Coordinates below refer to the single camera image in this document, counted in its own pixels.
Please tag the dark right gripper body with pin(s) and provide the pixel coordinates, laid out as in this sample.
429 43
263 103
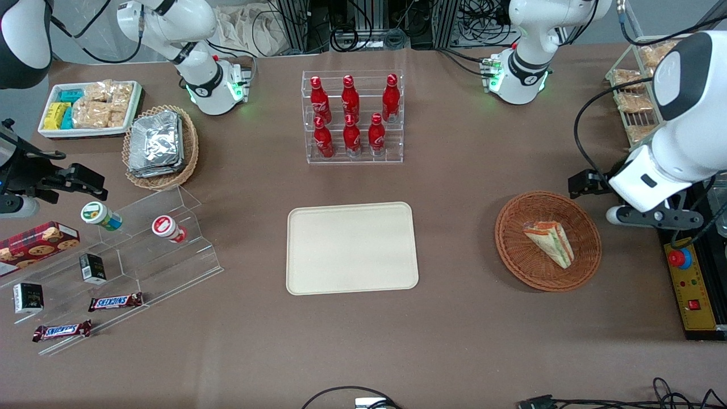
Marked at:
27 173

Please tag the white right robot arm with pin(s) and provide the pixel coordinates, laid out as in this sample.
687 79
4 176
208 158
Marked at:
170 23

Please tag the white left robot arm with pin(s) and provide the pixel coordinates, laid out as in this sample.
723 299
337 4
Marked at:
696 108

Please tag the white rectangular snack tray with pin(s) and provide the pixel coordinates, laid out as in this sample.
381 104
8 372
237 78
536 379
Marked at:
85 133

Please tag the wrapped triangle sandwich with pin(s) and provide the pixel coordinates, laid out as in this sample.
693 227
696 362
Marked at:
552 241

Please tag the brown wicker basket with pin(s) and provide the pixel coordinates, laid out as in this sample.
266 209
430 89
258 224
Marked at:
514 250

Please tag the light wicker basket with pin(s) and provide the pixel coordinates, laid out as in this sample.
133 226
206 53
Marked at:
190 153

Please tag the cream plastic tray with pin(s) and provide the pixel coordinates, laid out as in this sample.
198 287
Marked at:
352 248

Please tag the green lidded yogurt cup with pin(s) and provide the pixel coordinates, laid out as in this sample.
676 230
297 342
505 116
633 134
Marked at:
97 215

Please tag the grey cylindrical gripper attachment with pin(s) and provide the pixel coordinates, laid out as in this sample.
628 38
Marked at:
17 207

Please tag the bagged snack in rack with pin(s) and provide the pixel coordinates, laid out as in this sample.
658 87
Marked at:
626 76
656 54
634 102
640 133

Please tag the red tartan cookie box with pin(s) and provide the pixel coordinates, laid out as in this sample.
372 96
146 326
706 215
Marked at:
37 244

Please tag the teal snack pack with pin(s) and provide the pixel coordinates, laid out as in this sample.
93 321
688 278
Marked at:
71 96
67 119

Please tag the clear bag of crackers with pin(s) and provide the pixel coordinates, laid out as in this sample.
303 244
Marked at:
122 95
91 115
117 119
97 91

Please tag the yellow snack pack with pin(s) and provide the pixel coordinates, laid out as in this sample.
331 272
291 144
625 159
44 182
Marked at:
55 115

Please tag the silver foil pack stack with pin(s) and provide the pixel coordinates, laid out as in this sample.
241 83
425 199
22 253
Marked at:
156 145

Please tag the small black drink carton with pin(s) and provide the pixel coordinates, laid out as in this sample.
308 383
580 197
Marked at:
28 298
92 268

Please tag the red lidded yogurt cup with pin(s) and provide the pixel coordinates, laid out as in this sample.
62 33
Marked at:
166 227

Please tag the clear acrylic stepped shelf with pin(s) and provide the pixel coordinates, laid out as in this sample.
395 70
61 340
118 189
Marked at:
164 267

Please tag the yellow emergency stop control box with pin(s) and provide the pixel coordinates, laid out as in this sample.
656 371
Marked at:
690 295

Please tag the brown snickers bar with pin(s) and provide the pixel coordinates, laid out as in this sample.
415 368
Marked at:
115 301
61 331

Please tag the red cola bottle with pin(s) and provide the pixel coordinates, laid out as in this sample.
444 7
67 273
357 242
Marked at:
350 101
352 139
391 101
324 142
376 136
320 102

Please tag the beige cloth bag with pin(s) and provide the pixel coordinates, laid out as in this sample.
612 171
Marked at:
250 28

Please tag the clear acrylic bottle rack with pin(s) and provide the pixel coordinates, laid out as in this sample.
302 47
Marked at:
355 160

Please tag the white plug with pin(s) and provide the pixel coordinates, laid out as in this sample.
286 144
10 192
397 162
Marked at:
369 403

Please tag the black bracket with white end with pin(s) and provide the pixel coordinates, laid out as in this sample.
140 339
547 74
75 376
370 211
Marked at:
661 217

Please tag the aluminium frame profile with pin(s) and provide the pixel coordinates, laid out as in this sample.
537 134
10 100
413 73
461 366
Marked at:
447 23
294 23

